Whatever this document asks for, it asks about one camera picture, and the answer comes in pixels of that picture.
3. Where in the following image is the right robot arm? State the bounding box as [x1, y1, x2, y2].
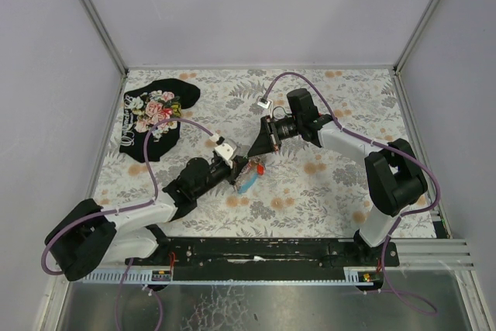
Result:
[248, 88, 428, 247]

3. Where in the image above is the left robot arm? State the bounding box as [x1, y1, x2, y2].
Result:
[41, 155, 249, 281]

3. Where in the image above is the black floral cloth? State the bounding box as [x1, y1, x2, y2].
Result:
[119, 78, 201, 163]

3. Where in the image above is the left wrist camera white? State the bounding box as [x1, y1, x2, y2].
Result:
[209, 133, 239, 168]

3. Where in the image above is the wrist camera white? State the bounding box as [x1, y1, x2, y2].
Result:
[209, 133, 239, 168]
[257, 97, 272, 110]

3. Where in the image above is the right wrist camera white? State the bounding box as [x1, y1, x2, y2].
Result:
[257, 97, 272, 110]

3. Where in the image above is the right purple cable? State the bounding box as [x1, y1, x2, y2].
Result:
[263, 71, 443, 315]

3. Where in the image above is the purple cable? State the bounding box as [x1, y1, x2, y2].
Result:
[263, 71, 443, 315]
[40, 116, 218, 276]

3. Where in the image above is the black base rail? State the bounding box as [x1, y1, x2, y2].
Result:
[133, 237, 399, 274]

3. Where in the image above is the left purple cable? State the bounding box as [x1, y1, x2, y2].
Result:
[40, 116, 218, 276]

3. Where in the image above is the white cable duct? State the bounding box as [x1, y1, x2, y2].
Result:
[80, 267, 380, 287]

